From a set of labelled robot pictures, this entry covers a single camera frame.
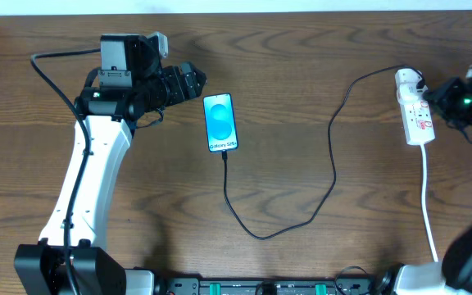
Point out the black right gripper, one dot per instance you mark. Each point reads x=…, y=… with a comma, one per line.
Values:
x=443, y=95

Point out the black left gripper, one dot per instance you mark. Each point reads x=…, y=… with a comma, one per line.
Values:
x=179, y=87

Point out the blue galaxy smartphone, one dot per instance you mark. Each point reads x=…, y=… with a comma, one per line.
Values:
x=221, y=131

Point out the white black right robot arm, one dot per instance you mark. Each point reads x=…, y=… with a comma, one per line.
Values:
x=436, y=118

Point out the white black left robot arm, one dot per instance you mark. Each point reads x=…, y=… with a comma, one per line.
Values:
x=70, y=256

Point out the white power strip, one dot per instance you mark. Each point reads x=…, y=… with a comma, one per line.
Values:
x=416, y=119

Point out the white usb wall charger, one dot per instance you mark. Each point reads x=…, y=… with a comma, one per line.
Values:
x=409, y=87

